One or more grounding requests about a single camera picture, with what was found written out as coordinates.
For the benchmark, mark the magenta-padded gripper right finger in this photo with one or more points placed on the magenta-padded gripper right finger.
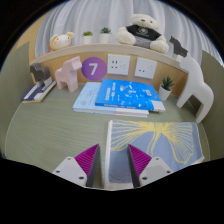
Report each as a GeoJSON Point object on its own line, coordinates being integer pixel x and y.
{"type": "Point", "coordinates": [155, 168]}

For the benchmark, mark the wooden back ledge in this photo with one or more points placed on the wooden back ledge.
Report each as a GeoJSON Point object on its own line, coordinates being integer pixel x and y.
{"type": "Point", "coordinates": [100, 49]}

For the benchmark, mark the light blue book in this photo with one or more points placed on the light blue book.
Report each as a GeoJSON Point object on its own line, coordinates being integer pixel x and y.
{"type": "Point", "coordinates": [86, 98]}

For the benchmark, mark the blue towel with yellow print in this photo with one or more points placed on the blue towel with yellow print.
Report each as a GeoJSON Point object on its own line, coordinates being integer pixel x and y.
{"type": "Point", "coordinates": [173, 143]}

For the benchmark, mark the dark blue notebook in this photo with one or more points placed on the dark blue notebook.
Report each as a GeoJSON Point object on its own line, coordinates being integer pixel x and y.
{"type": "Point", "coordinates": [35, 95]}

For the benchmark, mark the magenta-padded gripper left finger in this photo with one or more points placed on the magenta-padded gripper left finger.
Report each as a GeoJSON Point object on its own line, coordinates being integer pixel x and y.
{"type": "Point", "coordinates": [68, 168]}

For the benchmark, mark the dark grey horse figure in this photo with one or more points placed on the dark grey horse figure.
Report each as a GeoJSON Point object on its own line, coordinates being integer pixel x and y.
{"type": "Point", "coordinates": [39, 72]}

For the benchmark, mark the cream and orange plush toy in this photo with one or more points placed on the cream and orange plush toy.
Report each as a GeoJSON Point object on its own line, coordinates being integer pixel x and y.
{"type": "Point", "coordinates": [60, 41]}

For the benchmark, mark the white wall socket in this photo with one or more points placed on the white wall socket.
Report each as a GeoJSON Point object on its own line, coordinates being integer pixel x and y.
{"type": "Point", "coordinates": [145, 68]}
{"type": "Point", "coordinates": [118, 64]}

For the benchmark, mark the pink horse figure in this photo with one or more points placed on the pink horse figure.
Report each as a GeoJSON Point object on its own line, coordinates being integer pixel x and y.
{"type": "Point", "coordinates": [68, 75]}

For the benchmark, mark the large white horse figure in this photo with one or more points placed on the large white horse figure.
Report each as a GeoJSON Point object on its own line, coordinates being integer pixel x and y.
{"type": "Point", "coordinates": [198, 86]}

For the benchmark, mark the round purple number sign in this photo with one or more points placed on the round purple number sign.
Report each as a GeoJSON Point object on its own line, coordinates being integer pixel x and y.
{"type": "Point", "coordinates": [94, 69]}

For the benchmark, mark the cream teddy bear black shirt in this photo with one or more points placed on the cream teddy bear black shirt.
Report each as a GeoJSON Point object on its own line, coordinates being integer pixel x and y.
{"type": "Point", "coordinates": [143, 31]}

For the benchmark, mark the black horse figure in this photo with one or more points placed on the black horse figure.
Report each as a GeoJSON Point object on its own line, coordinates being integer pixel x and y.
{"type": "Point", "coordinates": [178, 48]}

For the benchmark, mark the green partition panel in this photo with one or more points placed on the green partition panel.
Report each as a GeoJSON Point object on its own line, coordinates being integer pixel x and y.
{"type": "Point", "coordinates": [216, 80]}
{"type": "Point", "coordinates": [13, 96]}

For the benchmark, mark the small potted plant white pot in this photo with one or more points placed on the small potted plant white pot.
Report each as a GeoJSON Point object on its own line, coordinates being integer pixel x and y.
{"type": "Point", "coordinates": [87, 39]}
{"type": "Point", "coordinates": [105, 37]}

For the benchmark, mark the spiky potted plant white pot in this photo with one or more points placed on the spiky potted plant white pot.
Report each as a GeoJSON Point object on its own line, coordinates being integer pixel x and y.
{"type": "Point", "coordinates": [165, 92]}

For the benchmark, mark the white grey curtain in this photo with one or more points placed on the white grey curtain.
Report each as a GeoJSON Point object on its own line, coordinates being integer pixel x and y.
{"type": "Point", "coordinates": [93, 15]}

